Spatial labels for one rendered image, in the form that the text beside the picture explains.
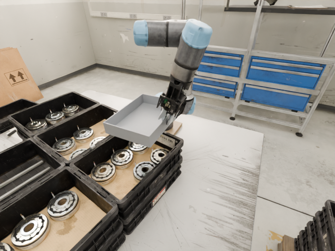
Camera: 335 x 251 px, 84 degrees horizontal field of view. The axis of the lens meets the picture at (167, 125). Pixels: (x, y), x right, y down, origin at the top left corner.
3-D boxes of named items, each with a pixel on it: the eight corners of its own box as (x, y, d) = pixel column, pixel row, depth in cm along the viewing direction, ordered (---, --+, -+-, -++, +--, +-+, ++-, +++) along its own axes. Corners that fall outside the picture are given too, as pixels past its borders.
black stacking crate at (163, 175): (139, 136, 107) (137, 120, 100) (183, 158, 93) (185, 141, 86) (76, 183, 80) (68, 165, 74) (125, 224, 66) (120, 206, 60)
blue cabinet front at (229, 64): (184, 87, 277) (186, 48, 244) (234, 97, 251) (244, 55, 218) (183, 88, 275) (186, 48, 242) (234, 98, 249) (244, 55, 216)
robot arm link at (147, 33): (153, 19, 97) (130, 11, 54) (175, 20, 97) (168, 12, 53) (154, 44, 103) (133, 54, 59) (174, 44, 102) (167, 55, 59)
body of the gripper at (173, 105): (154, 108, 62) (164, 77, 55) (165, 97, 69) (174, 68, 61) (175, 119, 61) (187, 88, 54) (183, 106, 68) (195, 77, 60)
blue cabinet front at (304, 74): (240, 98, 248) (251, 55, 216) (303, 111, 222) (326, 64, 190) (240, 99, 246) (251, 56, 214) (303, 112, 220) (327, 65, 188)
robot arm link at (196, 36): (213, 24, 52) (216, 33, 45) (198, 61, 59) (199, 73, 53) (186, 15, 51) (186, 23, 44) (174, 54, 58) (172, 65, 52)
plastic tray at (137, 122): (143, 102, 92) (142, 93, 89) (181, 111, 84) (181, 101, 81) (105, 133, 72) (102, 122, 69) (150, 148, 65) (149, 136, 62)
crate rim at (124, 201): (137, 122, 101) (137, 118, 100) (185, 143, 87) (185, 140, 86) (69, 168, 75) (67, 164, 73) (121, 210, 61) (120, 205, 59)
